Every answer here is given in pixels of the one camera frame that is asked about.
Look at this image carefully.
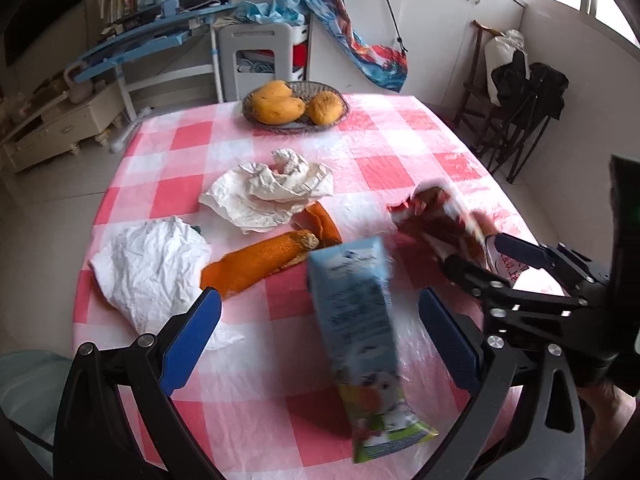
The white crumpled paper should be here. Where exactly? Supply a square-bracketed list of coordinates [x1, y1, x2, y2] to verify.
[89, 216, 246, 352]

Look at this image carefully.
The black flat television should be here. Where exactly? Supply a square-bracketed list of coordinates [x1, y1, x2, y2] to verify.
[2, 0, 87, 67]

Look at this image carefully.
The pale green plastic stool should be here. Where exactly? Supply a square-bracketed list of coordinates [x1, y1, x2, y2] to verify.
[0, 350, 76, 466]

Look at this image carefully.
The white storage cart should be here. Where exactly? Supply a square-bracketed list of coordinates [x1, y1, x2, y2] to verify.
[217, 22, 311, 103]

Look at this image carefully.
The colourful bag with black strap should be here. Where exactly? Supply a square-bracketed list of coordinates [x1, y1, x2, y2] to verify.
[302, 0, 408, 93]

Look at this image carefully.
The yellow mango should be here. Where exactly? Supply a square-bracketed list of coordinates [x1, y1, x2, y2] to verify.
[251, 81, 293, 106]
[254, 97, 306, 125]
[306, 92, 345, 126]

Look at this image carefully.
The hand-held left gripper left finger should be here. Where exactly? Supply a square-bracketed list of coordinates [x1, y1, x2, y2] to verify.
[52, 287, 223, 480]

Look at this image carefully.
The blue milk carton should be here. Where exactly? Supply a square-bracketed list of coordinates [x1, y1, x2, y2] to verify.
[306, 237, 440, 463]

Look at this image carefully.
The long orange fruit peel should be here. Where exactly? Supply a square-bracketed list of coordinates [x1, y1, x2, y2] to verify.
[200, 230, 321, 301]

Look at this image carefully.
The red snack wrapper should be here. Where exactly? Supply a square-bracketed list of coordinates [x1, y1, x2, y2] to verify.
[387, 185, 531, 283]

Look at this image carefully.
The wooden chair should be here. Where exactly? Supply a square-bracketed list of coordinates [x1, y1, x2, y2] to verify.
[452, 20, 506, 133]

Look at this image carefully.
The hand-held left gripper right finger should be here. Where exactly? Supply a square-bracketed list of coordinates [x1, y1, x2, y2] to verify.
[419, 287, 586, 480]

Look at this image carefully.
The beige crumpled tissue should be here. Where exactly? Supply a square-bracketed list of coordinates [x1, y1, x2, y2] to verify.
[199, 149, 335, 234]

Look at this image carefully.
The pink white checkered tablecloth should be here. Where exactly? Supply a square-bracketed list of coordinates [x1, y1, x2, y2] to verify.
[70, 94, 566, 480]

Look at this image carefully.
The white cabinet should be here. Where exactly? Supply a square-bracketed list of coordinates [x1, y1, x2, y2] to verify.
[307, 0, 528, 121]

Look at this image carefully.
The blue study desk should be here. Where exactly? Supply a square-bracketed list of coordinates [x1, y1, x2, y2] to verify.
[65, 0, 241, 153]

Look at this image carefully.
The woven fruit basket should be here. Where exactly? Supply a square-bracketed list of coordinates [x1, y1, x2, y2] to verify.
[242, 80, 351, 129]

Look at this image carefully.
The white bag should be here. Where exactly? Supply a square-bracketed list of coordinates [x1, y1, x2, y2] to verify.
[484, 29, 526, 106]

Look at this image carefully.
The cream television stand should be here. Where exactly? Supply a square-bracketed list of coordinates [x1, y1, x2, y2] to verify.
[0, 80, 126, 173]

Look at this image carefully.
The person's right forearm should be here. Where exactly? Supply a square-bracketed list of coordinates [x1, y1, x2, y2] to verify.
[580, 384, 637, 461]

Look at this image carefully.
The blue plastic bag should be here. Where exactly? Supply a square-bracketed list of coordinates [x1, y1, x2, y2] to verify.
[235, 0, 313, 25]

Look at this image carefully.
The black folding chair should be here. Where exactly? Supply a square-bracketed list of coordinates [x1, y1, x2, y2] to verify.
[472, 50, 570, 184]

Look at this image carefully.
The beige kettlebell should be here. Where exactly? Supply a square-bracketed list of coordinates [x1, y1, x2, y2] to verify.
[62, 65, 96, 106]

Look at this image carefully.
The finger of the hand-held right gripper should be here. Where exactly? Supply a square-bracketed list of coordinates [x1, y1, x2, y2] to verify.
[442, 252, 616, 356]
[492, 232, 613, 291]

